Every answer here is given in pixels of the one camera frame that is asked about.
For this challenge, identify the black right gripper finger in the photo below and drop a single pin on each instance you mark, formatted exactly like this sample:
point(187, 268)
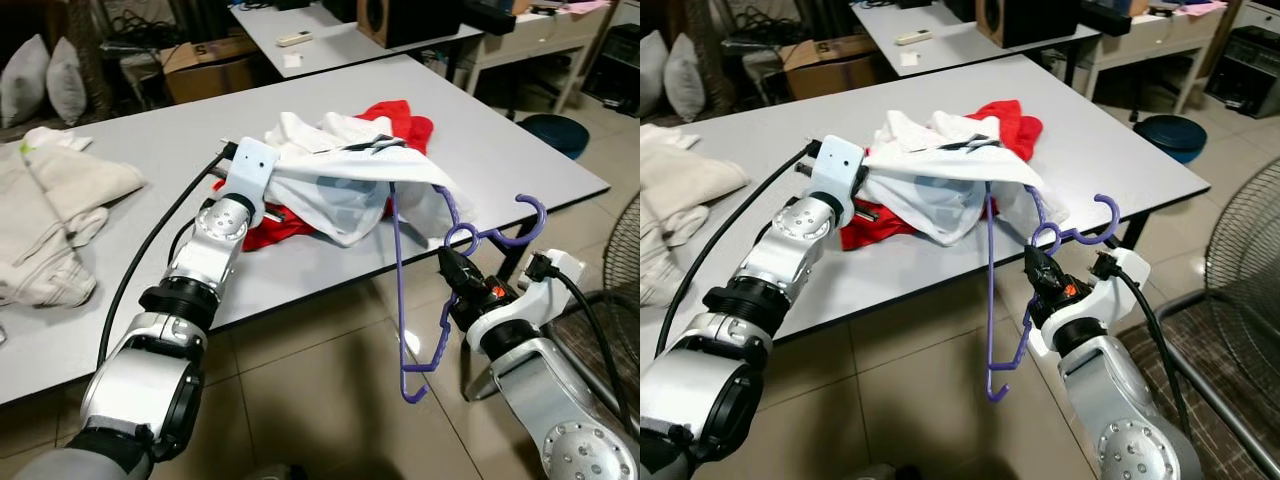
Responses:
point(1049, 272)
point(1032, 272)
point(466, 274)
point(449, 272)

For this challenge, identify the purple plastic hanger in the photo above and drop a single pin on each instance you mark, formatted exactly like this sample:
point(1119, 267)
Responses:
point(398, 300)
point(990, 300)

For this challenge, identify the white printed T-shirt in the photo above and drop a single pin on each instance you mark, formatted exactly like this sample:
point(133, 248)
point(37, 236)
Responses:
point(930, 195)
point(340, 195)

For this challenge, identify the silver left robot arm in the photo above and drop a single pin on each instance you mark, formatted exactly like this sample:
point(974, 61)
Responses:
point(210, 255)
point(790, 255)

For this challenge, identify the brown cardboard box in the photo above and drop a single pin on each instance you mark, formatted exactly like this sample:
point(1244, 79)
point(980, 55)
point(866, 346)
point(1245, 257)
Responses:
point(210, 75)
point(830, 72)

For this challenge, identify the red garment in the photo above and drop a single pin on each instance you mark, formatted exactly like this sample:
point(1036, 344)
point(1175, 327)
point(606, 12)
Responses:
point(405, 125)
point(1015, 125)

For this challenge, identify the small white paper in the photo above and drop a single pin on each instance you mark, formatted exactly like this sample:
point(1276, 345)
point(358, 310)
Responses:
point(910, 60)
point(293, 60)

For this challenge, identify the metal grille fan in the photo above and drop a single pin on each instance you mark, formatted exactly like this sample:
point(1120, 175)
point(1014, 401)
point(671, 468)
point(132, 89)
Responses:
point(1250, 260)
point(628, 250)

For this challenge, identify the white long table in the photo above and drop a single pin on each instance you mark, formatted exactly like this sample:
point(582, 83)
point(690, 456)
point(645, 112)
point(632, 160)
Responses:
point(960, 55)
point(350, 55)

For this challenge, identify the white remote control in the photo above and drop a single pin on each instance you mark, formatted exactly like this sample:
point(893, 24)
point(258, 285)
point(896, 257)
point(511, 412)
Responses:
point(295, 38)
point(913, 38)

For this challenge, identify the cream garment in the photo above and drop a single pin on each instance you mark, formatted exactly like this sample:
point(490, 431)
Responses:
point(50, 220)
point(680, 200)

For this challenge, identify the grey pillow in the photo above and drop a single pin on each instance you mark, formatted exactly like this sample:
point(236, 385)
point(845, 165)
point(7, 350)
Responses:
point(652, 75)
point(685, 80)
point(66, 85)
point(22, 80)

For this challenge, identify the wooden black speaker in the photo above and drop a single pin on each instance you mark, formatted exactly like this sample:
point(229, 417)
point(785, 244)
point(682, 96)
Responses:
point(1030, 20)
point(410, 20)

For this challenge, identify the grey robot foot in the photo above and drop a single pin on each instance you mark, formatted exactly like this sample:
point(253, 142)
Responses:
point(878, 474)
point(268, 473)

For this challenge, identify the beige desk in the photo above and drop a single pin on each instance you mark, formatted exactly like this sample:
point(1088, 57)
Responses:
point(540, 35)
point(1150, 35)

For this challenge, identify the black crate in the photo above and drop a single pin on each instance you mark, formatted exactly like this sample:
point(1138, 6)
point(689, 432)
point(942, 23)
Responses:
point(1245, 70)
point(615, 70)

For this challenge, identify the pink flat item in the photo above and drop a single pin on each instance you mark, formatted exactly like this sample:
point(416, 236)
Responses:
point(590, 6)
point(1205, 7)

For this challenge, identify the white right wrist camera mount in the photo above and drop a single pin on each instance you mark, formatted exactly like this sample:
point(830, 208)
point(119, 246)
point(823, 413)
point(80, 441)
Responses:
point(1110, 300)
point(540, 295)

